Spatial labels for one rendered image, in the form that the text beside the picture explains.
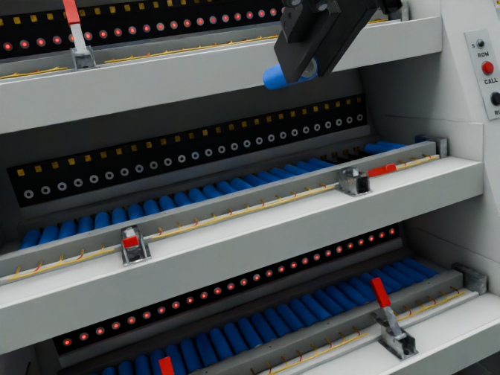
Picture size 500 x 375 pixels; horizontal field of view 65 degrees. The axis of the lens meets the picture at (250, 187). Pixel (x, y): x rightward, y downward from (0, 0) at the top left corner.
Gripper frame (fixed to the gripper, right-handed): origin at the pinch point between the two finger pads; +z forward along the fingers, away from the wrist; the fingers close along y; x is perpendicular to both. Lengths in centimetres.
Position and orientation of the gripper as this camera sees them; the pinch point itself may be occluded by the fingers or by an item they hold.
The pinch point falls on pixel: (319, 30)
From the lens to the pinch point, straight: 26.6
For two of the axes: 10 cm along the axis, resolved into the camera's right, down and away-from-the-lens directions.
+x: 3.1, 9.3, -2.0
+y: -9.3, 2.5, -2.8
